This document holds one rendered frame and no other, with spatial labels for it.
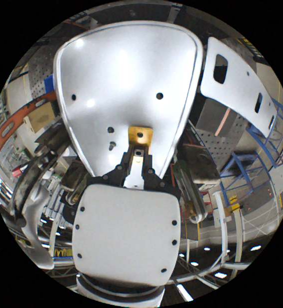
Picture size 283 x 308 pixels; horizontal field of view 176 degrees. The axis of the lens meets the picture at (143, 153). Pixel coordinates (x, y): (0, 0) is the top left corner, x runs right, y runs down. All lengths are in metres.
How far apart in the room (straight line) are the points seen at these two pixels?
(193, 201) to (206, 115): 0.15
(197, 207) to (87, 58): 0.28
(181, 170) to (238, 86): 0.19
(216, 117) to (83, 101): 0.22
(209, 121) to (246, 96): 0.09
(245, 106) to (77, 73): 0.27
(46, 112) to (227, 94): 0.28
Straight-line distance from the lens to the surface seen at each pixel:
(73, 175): 0.36
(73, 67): 0.17
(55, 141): 0.23
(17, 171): 0.30
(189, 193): 0.19
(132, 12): 0.22
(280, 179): 7.96
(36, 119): 0.18
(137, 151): 0.16
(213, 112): 0.18
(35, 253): 0.54
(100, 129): 0.16
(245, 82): 0.20
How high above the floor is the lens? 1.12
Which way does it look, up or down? 46 degrees down
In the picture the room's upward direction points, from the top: 173 degrees counter-clockwise
